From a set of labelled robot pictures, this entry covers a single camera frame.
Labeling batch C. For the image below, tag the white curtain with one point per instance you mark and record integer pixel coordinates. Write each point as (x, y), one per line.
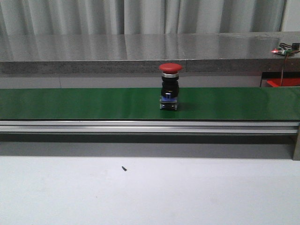
(37, 17)

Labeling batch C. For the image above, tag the small green circuit board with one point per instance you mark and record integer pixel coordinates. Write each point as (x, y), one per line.
(283, 51)

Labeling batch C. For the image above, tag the red mushroom push button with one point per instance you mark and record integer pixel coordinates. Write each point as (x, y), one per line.
(170, 86)

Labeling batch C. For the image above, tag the aluminium conveyor frame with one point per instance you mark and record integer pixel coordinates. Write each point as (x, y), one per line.
(146, 138)

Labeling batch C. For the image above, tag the red plastic bin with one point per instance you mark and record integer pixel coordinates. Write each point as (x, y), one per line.
(286, 82)

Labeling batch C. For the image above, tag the grey stone counter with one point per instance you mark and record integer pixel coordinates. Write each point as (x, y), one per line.
(241, 54)

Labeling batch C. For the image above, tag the green conveyor belt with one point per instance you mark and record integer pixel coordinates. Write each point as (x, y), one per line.
(229, 103)

